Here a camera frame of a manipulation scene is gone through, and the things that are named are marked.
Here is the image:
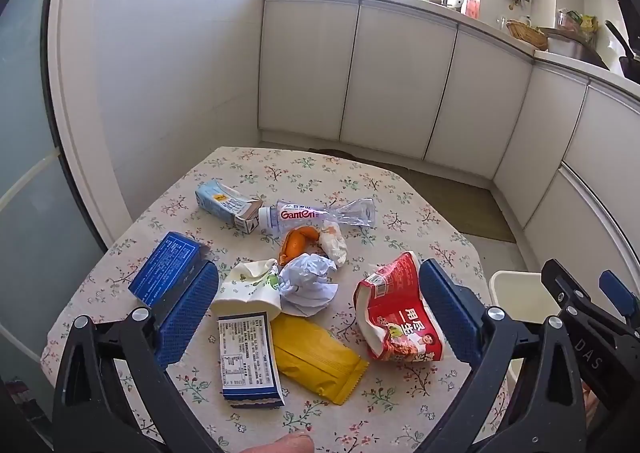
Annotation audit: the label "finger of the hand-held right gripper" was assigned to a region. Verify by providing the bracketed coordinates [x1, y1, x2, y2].
[541, 259, 608, 319]
[599, 269, 640, 321]

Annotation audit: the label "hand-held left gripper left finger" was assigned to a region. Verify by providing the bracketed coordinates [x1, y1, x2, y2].
[52, 260, 226, 453]

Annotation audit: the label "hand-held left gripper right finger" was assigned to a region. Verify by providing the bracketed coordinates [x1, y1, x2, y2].
[419, 258, 586, 453]

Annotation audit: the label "dark blue cardboard box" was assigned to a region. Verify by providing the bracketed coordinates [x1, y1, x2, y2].
[128, 231, 212, 309]

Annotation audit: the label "white trash bin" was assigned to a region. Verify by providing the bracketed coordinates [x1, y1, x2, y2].
[489, 270, 562, 414]

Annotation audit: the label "red noodle packet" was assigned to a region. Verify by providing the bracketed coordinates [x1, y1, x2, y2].
[353, 251, 447, 363]

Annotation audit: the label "crushed floral paper cup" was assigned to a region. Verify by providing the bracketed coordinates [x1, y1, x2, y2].
[210, 258, 283, 323]

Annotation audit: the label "blue white labelled packet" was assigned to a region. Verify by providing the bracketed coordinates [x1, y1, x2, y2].
[216, 313, 287, 410]

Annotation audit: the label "light blue milk carton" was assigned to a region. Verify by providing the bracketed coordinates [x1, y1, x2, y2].
[195, 178, 264, 235]

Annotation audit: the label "white paper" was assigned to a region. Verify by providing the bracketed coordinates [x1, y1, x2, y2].
[278, 254, 339, 318]

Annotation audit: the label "white sausage wrapper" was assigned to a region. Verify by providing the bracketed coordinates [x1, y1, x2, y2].
[319, 220, 348, 268]

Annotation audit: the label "yellow snack packet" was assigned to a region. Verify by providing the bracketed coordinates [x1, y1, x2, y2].
[270, 315, 370, 406]

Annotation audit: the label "crushed clear plastic bottle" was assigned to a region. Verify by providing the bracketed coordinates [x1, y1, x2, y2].
[258, 198, 377, 235]

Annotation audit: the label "person's left hand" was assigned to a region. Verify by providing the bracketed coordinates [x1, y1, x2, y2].
[250, 433, 315, 453]

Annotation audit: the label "floral tablecloth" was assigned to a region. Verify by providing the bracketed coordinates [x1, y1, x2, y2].
[40, 146, 511, 453]

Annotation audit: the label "frosted glass sliding door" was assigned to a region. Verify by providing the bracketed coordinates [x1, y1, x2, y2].
[0, 0, 118, 384]

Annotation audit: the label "white kitchen cabinet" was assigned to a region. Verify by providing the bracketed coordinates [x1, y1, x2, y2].
[257, 0, 640, 299]

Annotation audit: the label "metal pot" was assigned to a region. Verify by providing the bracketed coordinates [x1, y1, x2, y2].
[546, 28, 609, 70]

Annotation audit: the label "wicker basket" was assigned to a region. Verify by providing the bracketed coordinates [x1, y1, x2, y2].
[506, 19, 549, 51]

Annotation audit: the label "green food packet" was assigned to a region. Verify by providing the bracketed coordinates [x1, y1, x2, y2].
[557, 8, 599, 35]

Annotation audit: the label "white kitchen countertop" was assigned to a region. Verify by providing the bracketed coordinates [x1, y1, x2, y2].
[263, 0, 640, 101]

